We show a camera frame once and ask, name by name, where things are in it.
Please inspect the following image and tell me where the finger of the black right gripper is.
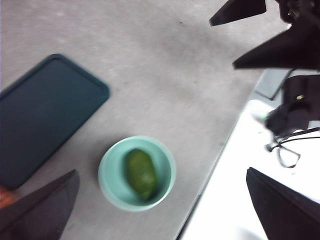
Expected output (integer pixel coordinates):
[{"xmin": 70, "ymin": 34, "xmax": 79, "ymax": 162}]
[
  {"xmin": 232, "ymin": 17, "xmax": 320, "ymax": 71},
  {"xmin": 208, "ymin": 0, "xmax": 267, "ymax": 27}
]

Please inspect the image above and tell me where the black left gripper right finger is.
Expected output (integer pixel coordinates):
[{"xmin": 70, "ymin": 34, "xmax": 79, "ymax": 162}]
[{"xmin": 245, "ymin": 166, "xmax": 320, "ymax": 240}]

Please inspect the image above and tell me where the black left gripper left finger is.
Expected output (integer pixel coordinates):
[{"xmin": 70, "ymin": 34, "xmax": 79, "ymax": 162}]
[{"xmin": 0, "ymin": 169, "xmax": 81, "ymax": 240}]

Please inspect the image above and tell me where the teal ribbed bowl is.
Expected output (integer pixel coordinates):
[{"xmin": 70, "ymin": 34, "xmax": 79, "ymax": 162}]
[{"xmin": 97, "ymin": 135, "xmax": 177, "ymax": 213}]

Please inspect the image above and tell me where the green avocado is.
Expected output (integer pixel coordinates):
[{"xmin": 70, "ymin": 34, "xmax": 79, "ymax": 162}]
[{"xmin": 124, "ymin": 148, "xmax": 159, "ymax": 200}]

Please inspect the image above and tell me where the grey flat panel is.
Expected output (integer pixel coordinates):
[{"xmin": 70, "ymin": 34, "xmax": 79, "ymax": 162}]
[{"xmin": 254, "ymin": 68, "xmax": 293, "ymax": 101}]

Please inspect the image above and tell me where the dark rectangular tray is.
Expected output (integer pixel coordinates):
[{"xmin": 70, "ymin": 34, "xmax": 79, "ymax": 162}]
[{"xmin": 0, "ymin": 53, "xmax": 110, "ymax": 190}]

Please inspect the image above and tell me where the black cable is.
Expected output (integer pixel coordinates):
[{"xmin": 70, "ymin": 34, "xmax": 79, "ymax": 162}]
[{"xmin": 265, "ymin": 126, "xmax": 320, "ymax": 169}]

